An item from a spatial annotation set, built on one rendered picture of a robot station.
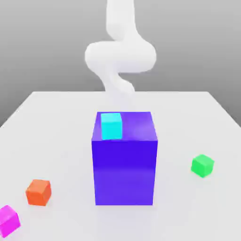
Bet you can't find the small cyan cube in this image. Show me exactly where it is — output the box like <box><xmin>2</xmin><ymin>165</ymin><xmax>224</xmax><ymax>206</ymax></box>
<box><xmin>100</xmin><ymin>112</ymin><xmax>123</xmax><ymax>141</ymax></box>

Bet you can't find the small green cube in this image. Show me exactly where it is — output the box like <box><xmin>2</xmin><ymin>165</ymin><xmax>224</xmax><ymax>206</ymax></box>
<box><xmin>190</xmin><ymin>154</ymin><xmax>215</xmax><ymax>178</ymax></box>

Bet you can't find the small orange cube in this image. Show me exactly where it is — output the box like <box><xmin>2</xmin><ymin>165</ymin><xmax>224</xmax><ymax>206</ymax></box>
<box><xmin>25</xmin><ymin>179</ymin><xmax>52</xmax><ymax>207</ymax></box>

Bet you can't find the small magenta cube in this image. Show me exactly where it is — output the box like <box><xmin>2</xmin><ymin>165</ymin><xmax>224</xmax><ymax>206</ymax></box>
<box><xmin>0</xmin><ymin>205</ymin><xmax>21</xmax><ymax>239</ymax></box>

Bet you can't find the large blue box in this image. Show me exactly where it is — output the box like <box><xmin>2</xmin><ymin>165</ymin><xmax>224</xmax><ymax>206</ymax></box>
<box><xmin>91</xmin><ymin>111</ymin><xmax>158</xmax><ymax>206</ymax></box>

